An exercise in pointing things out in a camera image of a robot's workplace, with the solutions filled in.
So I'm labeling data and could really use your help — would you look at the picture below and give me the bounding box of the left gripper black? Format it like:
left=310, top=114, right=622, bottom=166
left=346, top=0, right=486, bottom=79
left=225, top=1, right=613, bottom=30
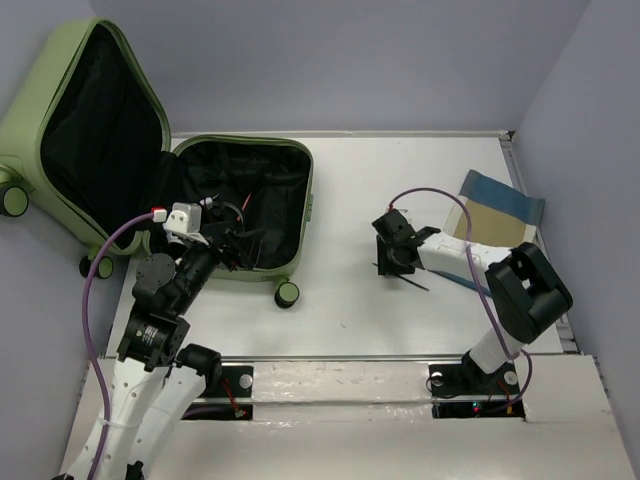
left=175, top=219, right=268, bottom=312

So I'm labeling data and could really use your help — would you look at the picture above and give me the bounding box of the black chopstick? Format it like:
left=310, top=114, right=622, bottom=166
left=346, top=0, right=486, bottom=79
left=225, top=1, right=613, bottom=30
left=372, top=262, right=430, bottom=292

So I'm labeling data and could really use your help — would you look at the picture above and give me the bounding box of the red chopstick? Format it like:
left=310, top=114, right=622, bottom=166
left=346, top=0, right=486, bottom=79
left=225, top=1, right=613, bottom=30
left=242, top=192, right=253, bottom=211

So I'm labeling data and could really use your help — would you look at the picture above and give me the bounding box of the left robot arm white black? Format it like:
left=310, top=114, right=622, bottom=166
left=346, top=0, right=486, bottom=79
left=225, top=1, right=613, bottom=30
left=61, top=230, right=254, bottom=479

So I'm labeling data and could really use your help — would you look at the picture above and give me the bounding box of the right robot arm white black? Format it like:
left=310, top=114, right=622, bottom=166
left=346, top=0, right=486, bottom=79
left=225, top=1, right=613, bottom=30
left=372, top=209, right=573, bottom=399

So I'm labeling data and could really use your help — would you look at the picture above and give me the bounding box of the green open suitcase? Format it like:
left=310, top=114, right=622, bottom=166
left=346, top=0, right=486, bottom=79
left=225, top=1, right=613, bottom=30
left=1, top=18, right=313, bottom=309

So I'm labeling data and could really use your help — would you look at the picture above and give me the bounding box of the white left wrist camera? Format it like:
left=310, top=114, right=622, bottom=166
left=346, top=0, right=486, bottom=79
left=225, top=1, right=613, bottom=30
left=163, top=202, right=202, bottom=238

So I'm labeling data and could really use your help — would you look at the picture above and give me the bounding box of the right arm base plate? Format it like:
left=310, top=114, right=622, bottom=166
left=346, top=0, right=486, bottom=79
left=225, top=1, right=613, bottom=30
left=425, top=363, right=526, bottom=420

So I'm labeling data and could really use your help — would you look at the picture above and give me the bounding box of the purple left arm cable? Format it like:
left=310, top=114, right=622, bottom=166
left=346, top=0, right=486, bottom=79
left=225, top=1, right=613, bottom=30
left=79, top=208, right=166, bottom=480

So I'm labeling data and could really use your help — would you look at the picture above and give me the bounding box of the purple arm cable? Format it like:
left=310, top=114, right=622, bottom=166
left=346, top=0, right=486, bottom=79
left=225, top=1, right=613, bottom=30
left=79, top=208, right=166, bottom=480
left=387, top=187, right=534, bottom=415

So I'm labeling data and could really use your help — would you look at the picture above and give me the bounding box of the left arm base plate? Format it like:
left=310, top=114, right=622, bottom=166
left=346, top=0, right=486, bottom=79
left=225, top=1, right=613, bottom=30
left=182, top=363, right=254, bottom=421

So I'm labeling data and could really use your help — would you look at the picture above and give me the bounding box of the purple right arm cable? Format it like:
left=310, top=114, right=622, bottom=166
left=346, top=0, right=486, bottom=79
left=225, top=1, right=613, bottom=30
left=387, top=187, right=534, bottom=415

